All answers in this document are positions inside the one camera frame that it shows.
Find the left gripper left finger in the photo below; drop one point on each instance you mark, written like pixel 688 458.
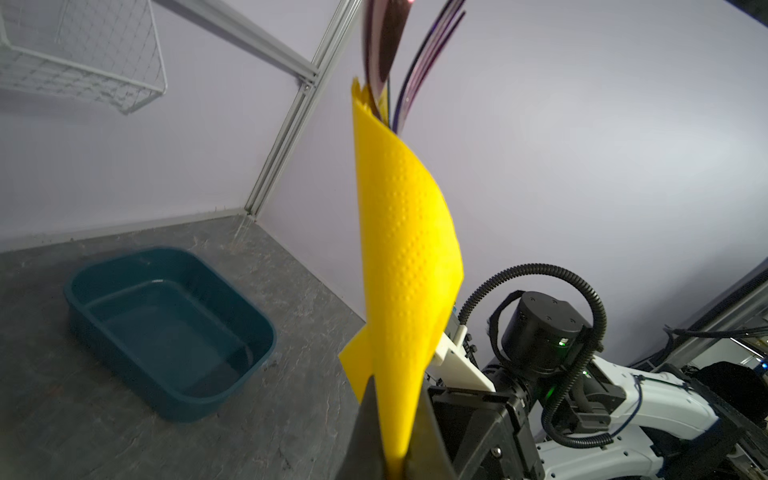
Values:
pixel 364 459

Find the purple metal fork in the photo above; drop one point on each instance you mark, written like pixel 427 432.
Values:
pixel 433 44

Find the purple metal spoon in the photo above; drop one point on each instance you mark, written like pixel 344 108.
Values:
pixel 383 26

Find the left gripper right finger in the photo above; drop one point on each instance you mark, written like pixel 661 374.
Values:
pixel 427 457

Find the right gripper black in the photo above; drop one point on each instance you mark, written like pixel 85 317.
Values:
pixel 487 434

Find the teal plastic tray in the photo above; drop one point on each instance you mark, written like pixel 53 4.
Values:
pixel 176 332

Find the long white wire shelf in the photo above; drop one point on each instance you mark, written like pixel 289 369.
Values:
pixel 98 51

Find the yellow paper napkin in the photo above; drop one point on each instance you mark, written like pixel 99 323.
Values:
pixel 412 274

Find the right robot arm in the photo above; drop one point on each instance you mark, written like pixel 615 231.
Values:
pixel 547 406

